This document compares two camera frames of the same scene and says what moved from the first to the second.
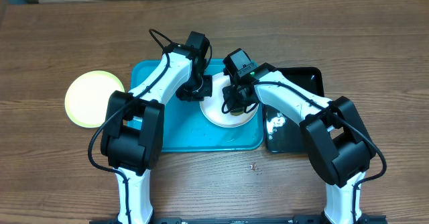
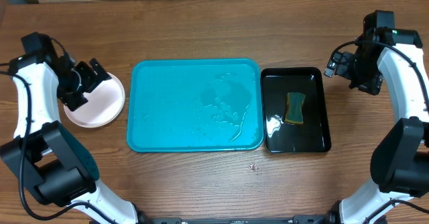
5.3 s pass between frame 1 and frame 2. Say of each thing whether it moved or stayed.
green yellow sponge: moved
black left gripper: moved
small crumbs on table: stayed
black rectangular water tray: stayed
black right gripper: moved
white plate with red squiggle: moved
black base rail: stayed
